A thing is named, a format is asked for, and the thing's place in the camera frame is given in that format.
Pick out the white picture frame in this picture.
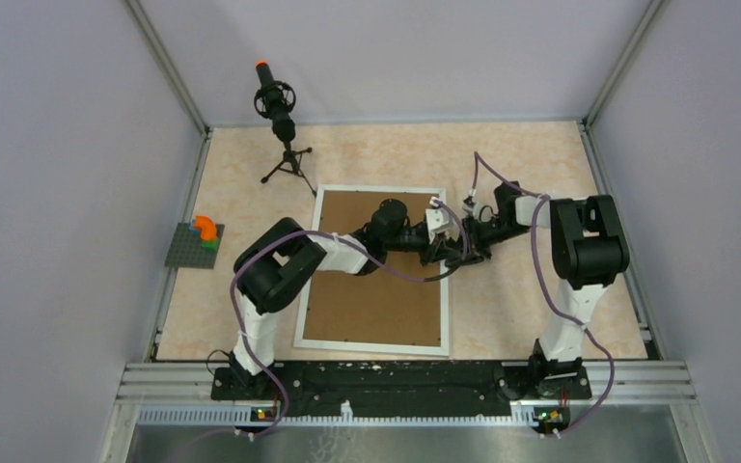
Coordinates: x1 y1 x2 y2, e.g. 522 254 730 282
293 184 450 357

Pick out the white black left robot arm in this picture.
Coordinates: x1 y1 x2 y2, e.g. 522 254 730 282
230 197 473 399

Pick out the green toy block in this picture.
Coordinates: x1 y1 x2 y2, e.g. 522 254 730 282
201 237 220 251

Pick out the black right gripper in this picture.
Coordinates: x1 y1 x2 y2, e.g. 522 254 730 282
447 214 532 268

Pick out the grey lego baseplate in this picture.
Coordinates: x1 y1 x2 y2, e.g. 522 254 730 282
164 222 225 270

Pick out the black microphone orange tip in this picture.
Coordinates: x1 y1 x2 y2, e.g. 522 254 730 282
254 61 296 143

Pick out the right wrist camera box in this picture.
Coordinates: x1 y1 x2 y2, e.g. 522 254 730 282
462 188 485 219

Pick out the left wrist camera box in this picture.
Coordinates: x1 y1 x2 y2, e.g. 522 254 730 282
425 197 453 243

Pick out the brown frame backing board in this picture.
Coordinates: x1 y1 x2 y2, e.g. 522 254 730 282
301 189 443 348

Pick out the orange curved toy block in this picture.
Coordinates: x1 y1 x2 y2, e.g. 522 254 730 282
193 215 218 240

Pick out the black microphone tripod stand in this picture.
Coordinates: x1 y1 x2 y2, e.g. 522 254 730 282
261 142 317 197

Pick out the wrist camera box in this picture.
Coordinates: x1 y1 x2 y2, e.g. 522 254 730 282
462 188 485 219
425 197 453 243

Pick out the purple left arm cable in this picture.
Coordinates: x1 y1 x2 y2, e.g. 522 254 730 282
230 198 471 442

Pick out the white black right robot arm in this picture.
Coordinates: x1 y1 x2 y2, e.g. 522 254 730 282
462 183 631 397

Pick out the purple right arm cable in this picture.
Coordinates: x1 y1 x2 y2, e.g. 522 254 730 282
470 150 616 439

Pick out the aluminium front rail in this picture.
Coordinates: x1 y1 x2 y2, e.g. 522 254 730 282
100 360 721 462

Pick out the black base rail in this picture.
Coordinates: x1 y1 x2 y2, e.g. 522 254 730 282
210 360 592 420

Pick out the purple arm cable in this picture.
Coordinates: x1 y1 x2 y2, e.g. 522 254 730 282
470 150 616 439
230 198 471 442

